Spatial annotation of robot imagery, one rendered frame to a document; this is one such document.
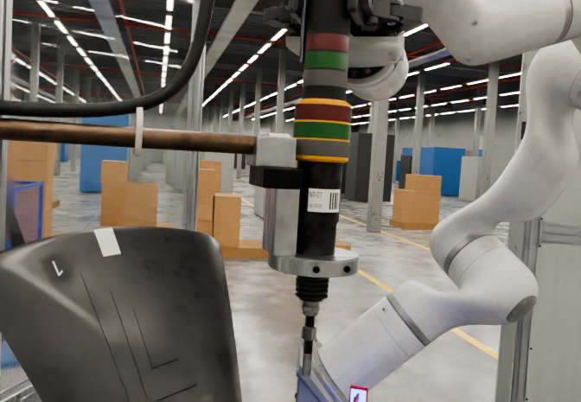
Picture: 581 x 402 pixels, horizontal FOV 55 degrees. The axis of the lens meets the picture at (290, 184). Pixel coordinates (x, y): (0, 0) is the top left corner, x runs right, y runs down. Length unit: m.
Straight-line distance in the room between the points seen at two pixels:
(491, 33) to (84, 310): 0.54
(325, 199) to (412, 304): 0.68
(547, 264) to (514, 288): 1.22
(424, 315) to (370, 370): 0.14
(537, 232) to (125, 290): 1.90
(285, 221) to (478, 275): 0.70
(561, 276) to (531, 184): 1.29
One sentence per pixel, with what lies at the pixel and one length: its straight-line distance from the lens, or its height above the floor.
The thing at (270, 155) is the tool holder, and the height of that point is 1.51.
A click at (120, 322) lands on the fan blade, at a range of 0.49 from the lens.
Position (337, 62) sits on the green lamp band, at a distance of 0.42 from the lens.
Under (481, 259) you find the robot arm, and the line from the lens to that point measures 1.07.
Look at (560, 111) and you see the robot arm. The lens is 1.02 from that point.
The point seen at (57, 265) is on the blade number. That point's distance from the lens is 0.52.
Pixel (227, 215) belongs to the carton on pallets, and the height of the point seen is 0.59.
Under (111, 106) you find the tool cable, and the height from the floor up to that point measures 1.53.
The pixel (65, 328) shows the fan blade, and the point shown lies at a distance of 0.49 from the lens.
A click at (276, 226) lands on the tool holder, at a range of 0.40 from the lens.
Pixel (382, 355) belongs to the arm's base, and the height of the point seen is 1.15.
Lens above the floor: 1.51
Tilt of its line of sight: 3 degrees down
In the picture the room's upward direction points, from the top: 3 degrees clockwise
